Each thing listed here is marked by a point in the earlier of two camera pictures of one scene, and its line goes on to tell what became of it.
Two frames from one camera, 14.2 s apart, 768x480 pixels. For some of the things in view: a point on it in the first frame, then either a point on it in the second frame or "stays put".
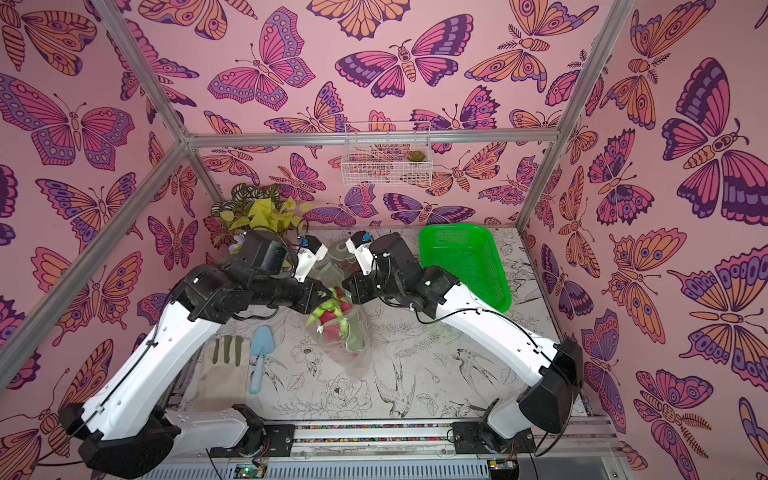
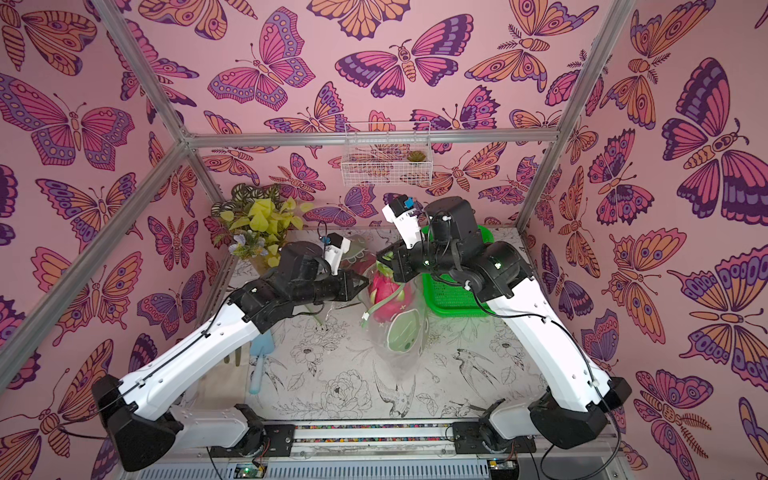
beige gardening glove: (223, 374) stays put
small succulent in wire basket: (416, 156) stays put
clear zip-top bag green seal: (340, 326) -> (396, 317)
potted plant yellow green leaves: (252, 207) stays put
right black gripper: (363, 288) -> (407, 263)
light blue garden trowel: (261, 346) stays put
